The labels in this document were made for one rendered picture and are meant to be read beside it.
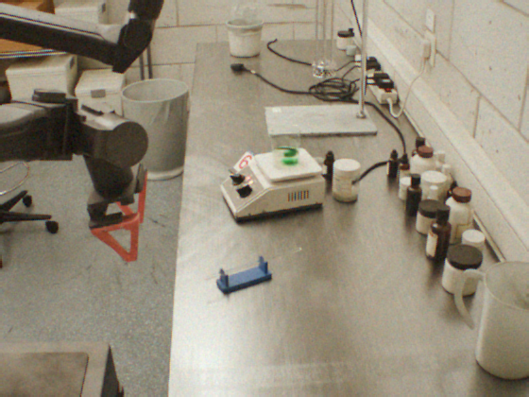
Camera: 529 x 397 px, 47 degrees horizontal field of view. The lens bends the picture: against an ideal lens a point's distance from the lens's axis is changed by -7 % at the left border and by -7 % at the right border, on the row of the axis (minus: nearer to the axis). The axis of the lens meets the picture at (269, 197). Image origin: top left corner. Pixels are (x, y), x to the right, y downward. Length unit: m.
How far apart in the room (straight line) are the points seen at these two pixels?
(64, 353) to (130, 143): 0.99
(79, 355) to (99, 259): 1.04
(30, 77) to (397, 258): 2.70
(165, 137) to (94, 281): 0.87
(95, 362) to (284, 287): 0.63
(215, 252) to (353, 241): 0.28
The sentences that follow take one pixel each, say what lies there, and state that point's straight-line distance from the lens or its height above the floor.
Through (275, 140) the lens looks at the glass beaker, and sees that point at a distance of 1.36.
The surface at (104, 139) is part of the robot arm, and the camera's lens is 0.76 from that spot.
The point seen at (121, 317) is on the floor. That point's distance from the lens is 2.34.
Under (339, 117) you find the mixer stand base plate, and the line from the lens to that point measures 1.86.
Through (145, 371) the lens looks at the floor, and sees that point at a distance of 2.12.
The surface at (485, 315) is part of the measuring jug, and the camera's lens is 1.01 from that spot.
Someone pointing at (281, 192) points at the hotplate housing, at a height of 0.81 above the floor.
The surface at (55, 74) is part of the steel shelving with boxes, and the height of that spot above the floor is 0.42.
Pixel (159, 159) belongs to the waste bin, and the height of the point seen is 0.12.
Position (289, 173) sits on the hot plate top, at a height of 0.84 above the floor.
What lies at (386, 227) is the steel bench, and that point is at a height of 0.75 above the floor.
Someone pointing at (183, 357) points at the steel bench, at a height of 0.75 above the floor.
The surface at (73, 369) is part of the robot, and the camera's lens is 1.64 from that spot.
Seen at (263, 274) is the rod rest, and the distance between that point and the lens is 1.20.
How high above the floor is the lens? 1.47
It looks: 29 degrees down
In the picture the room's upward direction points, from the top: straight up
